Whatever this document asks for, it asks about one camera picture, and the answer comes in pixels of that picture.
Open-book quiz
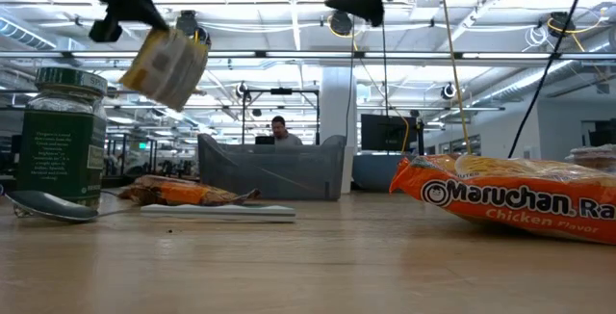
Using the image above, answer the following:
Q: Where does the yellow ramen packet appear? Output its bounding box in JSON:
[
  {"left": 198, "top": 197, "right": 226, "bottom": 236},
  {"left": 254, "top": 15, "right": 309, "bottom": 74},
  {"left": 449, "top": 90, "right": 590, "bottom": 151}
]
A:
[{"left": 117, "top": 26, "right": 211, "bottom": 113}]

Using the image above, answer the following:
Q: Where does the green-lid oregano spice jar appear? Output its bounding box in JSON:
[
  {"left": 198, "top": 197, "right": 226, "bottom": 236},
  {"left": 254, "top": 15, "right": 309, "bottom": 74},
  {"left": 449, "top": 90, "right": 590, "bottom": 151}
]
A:
[{"left": 17, "top": 65, "right": 109, "bottom": 211}]

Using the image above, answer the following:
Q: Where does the orange chicken ramen packet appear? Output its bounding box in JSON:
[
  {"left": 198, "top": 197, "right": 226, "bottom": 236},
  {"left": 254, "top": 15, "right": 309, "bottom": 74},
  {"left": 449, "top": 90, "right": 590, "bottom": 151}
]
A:
[
  {"left": 116, "top": 173, "right": 262, "bottom": 208},
  {"left": 388, "top": 152, "right": 616, "bottom": 247}
]

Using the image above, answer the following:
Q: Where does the white building column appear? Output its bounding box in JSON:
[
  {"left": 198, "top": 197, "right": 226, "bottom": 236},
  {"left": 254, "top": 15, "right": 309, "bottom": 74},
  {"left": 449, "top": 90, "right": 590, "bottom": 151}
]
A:
[{"left": 319, "top": 65, "right": 359, "bottom": 155}]

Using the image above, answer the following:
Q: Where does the black monitor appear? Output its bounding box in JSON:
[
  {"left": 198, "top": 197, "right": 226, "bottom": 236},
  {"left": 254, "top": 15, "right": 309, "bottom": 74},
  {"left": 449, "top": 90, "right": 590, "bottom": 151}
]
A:
[{"left": 360, "top": 113, "right": 419, "bottom": 152}]

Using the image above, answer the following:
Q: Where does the person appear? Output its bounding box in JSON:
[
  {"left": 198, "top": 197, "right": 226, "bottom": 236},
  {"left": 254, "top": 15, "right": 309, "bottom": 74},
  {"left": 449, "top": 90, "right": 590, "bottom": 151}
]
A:
[{"left": 268, "top": 115, "right": 304, "bottom": 147}]

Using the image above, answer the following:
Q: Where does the blue bowl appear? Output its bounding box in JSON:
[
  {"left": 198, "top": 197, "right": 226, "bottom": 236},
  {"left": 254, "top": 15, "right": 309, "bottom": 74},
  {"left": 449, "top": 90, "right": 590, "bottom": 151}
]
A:
[{"left": 350, "top": 152, "right": 410, "bottom": 194}]

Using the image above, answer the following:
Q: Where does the grey plastic bin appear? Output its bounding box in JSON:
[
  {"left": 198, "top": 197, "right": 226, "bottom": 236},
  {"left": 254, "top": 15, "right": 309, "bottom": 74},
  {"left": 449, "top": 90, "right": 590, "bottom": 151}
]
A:
[{"left": 195, "top": 133, "right": 347, "bottom": 202}]

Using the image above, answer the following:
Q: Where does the small clear spice jar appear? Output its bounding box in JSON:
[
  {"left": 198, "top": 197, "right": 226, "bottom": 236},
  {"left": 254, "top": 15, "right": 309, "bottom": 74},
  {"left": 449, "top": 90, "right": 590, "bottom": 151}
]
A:
[{"left": 563, "top": 143, "right": 616, "bottom": 173}]

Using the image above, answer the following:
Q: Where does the thin black hanging cable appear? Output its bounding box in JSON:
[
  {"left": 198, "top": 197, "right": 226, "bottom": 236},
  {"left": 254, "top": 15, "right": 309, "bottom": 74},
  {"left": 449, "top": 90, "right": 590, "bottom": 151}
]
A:
[
  {"left": 381, "top": 19, "right": 389, "bottom": 118},
  {"left": 344, "top": 24, "right": 358, "bottom": 147}
]

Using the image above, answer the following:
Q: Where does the yellow power cable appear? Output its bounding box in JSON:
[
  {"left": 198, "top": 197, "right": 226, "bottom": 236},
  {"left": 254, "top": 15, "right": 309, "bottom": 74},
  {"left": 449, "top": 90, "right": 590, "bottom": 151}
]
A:
[{"left": 439, "top": 0, "right": 474, "bottom": 156}]

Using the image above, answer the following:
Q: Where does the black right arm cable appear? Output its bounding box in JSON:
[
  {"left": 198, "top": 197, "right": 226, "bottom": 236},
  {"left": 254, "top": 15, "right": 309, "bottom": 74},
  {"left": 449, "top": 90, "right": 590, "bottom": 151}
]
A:
[{"left": 507, "top": 0, "right": 589, "bottom": 159}]

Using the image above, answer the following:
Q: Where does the silver spoon patterned handle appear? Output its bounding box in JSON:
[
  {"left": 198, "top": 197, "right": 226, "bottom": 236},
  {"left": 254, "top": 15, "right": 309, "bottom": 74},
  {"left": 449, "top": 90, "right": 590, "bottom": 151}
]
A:
[{"left": 3, "top": 189, "right": 296, "bottom": 224}]

